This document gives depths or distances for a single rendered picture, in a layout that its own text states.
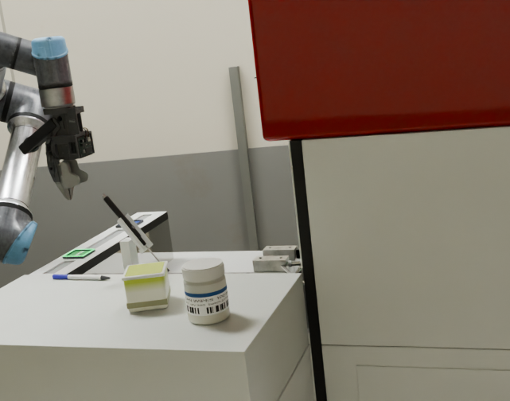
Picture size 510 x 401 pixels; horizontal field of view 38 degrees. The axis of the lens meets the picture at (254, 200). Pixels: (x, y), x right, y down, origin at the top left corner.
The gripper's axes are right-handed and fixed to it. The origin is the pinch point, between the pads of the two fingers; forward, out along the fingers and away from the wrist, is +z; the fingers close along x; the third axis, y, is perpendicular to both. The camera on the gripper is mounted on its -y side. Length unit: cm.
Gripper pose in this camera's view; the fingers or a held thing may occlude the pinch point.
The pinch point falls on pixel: (65, 194)
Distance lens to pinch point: 176.0
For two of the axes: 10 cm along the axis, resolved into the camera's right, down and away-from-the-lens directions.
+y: 9.5, -0.4, -3.2
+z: 1.1, 9.7, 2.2
